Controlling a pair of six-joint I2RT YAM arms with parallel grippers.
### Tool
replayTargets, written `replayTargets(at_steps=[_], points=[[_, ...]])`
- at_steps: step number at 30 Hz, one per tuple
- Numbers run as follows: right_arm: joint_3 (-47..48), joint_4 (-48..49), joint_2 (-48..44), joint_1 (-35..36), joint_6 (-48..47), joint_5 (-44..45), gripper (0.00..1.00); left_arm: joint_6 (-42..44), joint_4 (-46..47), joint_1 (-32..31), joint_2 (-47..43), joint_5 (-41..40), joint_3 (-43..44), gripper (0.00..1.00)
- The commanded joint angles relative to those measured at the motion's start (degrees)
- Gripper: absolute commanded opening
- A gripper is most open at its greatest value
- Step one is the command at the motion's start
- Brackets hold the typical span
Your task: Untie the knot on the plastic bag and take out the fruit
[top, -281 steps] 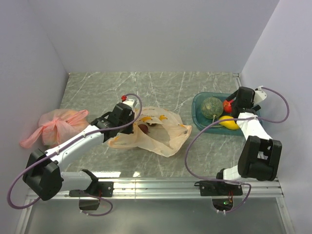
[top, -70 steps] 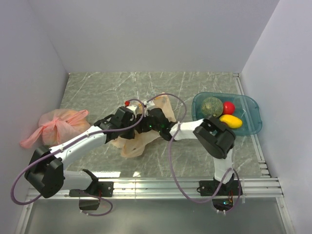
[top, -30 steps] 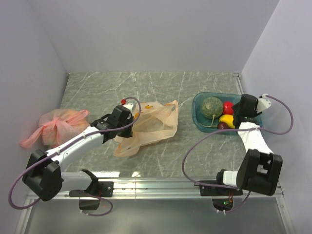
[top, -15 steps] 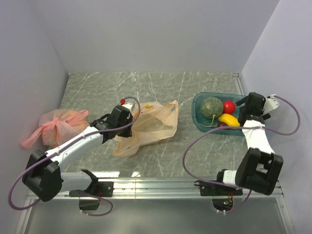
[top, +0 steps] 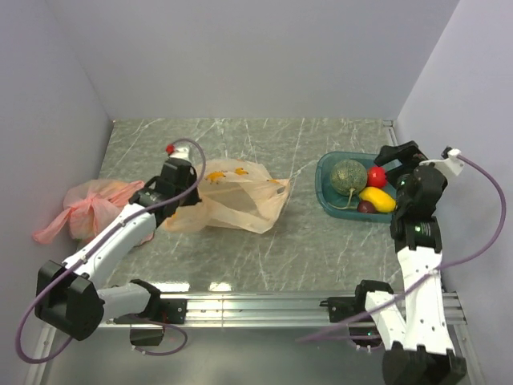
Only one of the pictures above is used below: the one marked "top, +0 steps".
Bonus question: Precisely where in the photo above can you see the red apple fruit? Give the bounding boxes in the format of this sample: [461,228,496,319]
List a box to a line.
[366,166,388,188]

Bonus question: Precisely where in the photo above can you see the yellow mango fruit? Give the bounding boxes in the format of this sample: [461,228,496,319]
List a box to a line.
[358,187,396,213]

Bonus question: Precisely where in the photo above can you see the green netted melon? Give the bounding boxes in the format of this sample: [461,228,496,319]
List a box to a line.
[329,159,367,210]

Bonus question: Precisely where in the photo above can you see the dark red plum fruit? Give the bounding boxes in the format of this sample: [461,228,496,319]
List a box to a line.
[357,201,378,214]

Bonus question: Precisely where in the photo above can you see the orange plastic bag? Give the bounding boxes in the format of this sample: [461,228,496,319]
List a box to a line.
[163,159,290,234]

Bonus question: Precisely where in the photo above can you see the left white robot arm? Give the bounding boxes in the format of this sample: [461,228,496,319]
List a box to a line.
[34,156,200,341]

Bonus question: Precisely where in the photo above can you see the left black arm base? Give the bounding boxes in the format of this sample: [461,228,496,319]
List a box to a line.
[109,298,188,351]

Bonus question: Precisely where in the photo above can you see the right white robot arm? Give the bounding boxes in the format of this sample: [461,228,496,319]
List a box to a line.
[355,141,467,384]

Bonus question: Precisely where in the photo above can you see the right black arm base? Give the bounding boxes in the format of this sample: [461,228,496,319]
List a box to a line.
[319,297,383,351]

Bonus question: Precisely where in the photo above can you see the pink plastic bag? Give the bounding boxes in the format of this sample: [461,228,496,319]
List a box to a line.
[32,180,144,245]

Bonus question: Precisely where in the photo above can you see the teal plastic tray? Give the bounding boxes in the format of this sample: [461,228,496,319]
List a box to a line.
[314,151,391,224]

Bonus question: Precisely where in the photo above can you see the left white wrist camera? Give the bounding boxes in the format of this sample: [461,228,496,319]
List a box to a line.
[166,144,192,164]

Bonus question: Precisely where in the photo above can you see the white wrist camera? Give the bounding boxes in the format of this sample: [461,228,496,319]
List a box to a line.
[166,144,192,164]
[420,147,465,180]

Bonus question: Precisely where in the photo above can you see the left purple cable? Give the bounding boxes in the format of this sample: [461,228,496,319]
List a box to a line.
[14,138,208,364]

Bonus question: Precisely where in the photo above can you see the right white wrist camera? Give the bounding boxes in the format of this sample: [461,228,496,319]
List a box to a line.
[420,147,465,180]

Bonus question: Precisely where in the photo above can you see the aluminium mounting rail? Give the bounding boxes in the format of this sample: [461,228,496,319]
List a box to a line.
[95,291,468,330]

